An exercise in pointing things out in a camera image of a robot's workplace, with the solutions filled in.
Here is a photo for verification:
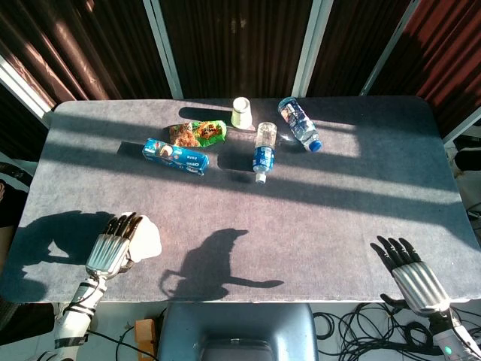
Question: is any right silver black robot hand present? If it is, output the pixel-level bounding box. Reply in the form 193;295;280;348
376;235;452;316

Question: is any blue-grey table cloth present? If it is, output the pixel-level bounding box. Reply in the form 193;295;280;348
0;96;481;304

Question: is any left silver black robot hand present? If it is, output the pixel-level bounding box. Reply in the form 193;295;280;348
85;211;144;281

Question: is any green orange snack bag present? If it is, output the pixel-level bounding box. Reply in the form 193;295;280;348
168;120;228;148

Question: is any water bottle white cap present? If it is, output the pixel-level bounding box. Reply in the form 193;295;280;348
252;121;278;184

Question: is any black floor cable tangle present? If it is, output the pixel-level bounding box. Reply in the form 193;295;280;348
312;300;446;357

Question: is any dark brown curtain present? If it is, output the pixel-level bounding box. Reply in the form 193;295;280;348
159;0;313;100
306;0;411;98
0;0;173;114
368;0;481;138

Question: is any blue Oreo cookie box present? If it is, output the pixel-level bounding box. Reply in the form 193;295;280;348
141;138;210;177

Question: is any white paper cup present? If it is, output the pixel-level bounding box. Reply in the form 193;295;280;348
229;96;253;129

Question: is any grey chair back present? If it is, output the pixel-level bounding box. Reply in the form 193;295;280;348
156;302;319;361

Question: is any water bottle blue cap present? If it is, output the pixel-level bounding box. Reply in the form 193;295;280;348
277;96;323;153

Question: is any white window frame post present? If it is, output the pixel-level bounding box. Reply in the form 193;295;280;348
142;0;184;100
291;0;334;98
359;0;422;97

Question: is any small orange cardboard box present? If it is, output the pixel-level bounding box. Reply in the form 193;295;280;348
134;318;157;356

